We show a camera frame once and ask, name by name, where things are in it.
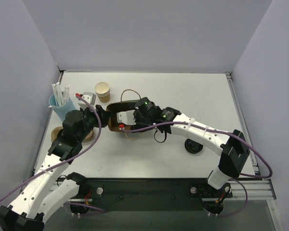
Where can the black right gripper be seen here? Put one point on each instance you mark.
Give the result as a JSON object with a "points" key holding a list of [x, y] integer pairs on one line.
{"points": [[137, 118]]}

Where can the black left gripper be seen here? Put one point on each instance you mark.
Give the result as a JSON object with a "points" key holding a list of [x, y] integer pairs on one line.
{"points": [[99, 115]]}

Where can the green paper bag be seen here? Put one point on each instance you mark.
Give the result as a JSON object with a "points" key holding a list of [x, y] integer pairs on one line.
{"points": [[114, 108]]}

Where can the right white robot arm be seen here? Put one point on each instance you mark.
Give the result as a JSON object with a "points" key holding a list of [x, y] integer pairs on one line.
{"points": [[231, 147]]}

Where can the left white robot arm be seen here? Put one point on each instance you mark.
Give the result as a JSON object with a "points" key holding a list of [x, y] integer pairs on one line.
{"points": [[32, 208]]}

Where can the stack of brown paper cups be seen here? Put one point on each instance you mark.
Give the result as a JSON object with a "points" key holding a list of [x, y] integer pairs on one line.
{"points": [[102, 90]]}

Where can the light blue straw holder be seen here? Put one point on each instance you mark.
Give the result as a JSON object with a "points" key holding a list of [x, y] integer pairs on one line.
{"points": [[63, 110]]}

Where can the stack of black lids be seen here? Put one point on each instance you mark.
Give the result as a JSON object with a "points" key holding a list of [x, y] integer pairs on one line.
{"points": [[192, 146]]}

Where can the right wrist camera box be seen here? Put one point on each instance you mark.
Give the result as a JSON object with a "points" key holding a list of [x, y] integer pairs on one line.
{"points": [[126, 117]]}

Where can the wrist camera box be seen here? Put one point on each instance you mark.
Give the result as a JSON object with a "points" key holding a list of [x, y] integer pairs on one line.
{"points": [[89, 97], [126, 117]]}

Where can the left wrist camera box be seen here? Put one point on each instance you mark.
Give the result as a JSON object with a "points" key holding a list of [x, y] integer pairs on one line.
{"points": [[89, 97]]}

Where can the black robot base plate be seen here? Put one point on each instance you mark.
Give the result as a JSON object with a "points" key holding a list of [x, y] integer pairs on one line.
{"points": [[150, 194]]}

